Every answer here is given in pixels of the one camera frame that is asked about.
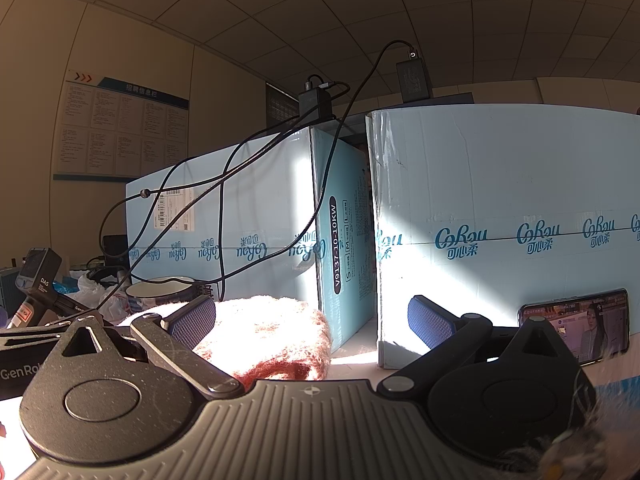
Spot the wall notice board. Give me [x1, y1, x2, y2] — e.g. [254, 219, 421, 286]
[52, 69, 191, 181]

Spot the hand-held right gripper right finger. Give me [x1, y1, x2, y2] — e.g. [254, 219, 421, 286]
[376, 294, 583, 402]

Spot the white plastic bag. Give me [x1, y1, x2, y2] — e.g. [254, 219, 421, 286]
[52, 270, 136, 331]

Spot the pink fluffy garment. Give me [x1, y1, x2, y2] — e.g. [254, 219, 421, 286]
[125, 295, 333, 381]

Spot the small dark blue box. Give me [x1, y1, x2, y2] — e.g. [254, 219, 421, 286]
[0, 266, 26, 317]

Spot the black power adapter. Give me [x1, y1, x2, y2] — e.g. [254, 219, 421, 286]
[298, 75, 335, 121]
[396, 50, 433, 103]

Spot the black smartphone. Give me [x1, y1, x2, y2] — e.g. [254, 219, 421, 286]
[517, 288, 630, 365]

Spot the white bowl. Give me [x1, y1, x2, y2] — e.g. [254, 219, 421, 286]
[125, 276, 201, 311]

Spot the idle black gripper device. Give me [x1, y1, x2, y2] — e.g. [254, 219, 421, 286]
[7, 247, 101, 328]

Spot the dark wall panel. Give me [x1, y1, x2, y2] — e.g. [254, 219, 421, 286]
[265, 82, 311, 128]

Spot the grey fur sleeve cuff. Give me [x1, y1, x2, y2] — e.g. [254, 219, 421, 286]
[500, 360, 640, 480]

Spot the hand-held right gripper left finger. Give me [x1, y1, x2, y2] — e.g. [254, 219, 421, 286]
[56, 296, 246, 401]

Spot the large light blue cardboard box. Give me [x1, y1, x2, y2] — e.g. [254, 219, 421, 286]
[365, 104, 640, 368]

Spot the light blue box with shipping label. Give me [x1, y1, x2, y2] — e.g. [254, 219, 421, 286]
[125, 125, 376, 356]

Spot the black cable with ferrite bead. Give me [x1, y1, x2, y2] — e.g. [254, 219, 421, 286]
[100, 74, 351, 291]

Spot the small black box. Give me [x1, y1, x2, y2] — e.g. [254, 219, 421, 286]
[102, 234, 131, 276]

